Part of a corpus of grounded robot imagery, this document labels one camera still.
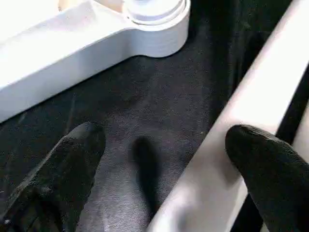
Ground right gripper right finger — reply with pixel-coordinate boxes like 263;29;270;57
225;124;309;232

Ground black work mat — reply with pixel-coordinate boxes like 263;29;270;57
0;0;309;232

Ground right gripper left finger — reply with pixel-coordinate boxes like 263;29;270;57
0;122;107;232

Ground white plastic table top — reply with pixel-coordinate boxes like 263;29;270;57
0;0;192;124

